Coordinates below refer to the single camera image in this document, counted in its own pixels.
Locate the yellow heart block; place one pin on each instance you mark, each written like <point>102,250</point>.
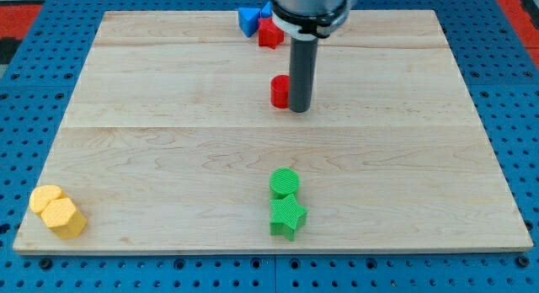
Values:
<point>43,195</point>

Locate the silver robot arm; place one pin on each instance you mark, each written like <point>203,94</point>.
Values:
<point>308,20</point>

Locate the red cylinder block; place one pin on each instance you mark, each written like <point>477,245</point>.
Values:
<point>279,91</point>

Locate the red star block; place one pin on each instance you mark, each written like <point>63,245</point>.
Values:
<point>269,35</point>

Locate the wooden board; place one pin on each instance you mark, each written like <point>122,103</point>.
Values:
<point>169,140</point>

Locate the green cylinder block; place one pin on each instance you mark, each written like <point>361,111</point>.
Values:
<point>282,182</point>

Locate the yellow hexagon block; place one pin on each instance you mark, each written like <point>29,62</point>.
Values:
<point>64,218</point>

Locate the green star block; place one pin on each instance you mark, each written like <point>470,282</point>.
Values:
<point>287,217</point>

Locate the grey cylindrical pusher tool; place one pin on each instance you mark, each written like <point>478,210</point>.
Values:
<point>303,55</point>

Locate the blue triangle block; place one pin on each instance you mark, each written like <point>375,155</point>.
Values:
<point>248,20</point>

